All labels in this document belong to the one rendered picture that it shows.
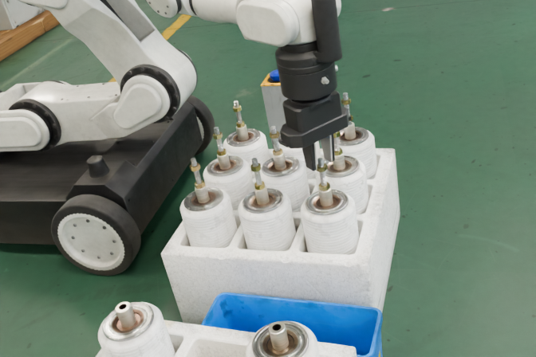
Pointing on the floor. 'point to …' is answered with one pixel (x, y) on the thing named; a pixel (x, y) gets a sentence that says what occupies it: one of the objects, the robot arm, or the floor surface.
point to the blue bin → (236, 307)
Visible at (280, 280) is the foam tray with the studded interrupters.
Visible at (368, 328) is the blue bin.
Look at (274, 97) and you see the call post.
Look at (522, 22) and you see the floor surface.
